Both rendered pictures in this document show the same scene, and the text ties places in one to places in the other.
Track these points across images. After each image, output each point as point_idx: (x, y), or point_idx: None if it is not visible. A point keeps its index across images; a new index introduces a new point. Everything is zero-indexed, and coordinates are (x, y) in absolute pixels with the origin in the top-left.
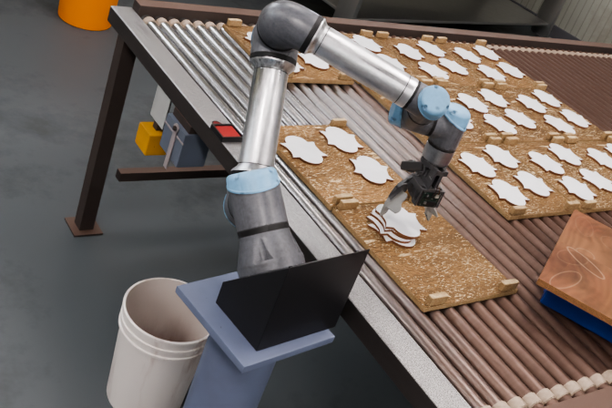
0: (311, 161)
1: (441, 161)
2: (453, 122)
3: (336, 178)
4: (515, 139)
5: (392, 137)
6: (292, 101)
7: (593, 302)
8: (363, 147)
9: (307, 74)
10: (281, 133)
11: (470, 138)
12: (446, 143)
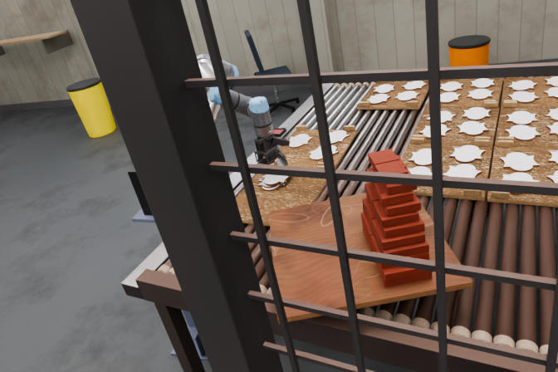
0: (291, 145)
1: (256, 134)
2: (249, 107)
3: (293, 154)
4: (507, 142)
5: (390, 138)
6: (351, 119)
7: (278, 233)
8: (345, 141)
9: (385, 104)
10: (303, 133)
11: (461, 141)
12: (253, 121)
